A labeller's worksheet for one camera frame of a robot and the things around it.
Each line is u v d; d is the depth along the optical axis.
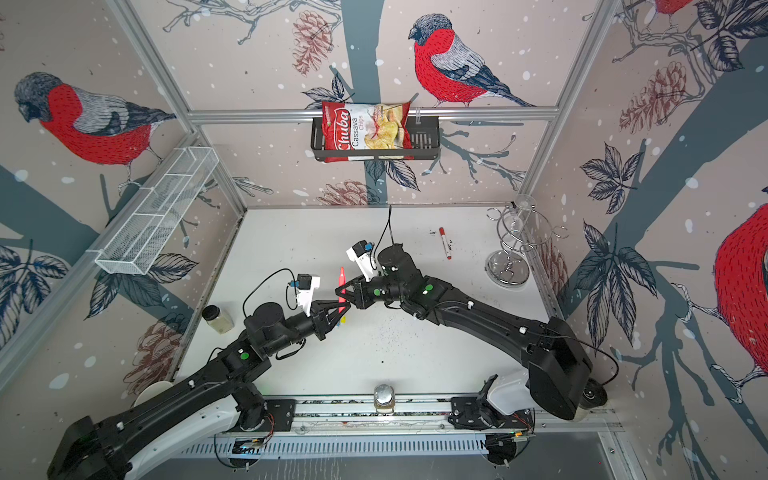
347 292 0.70
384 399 0.67
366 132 0.88
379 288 0.63
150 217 0.76
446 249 1.07
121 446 0.42
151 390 0.70
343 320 0.70
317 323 0.64
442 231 1.14
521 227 0.98
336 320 0.70
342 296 0.70
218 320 0.83
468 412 0.73
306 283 0.65
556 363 0.41
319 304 0.68
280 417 0.73
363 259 0.66
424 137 0.95
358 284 0.63
